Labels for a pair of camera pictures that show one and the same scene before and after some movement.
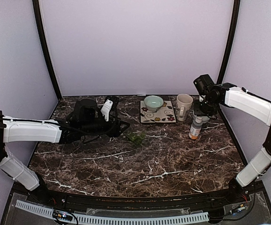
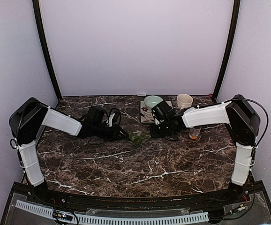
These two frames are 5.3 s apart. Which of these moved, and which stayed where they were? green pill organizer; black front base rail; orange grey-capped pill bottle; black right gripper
Moved: black right gripper
Stayed: green pill organizer; orange grey-capped pill bottle; black front base rail
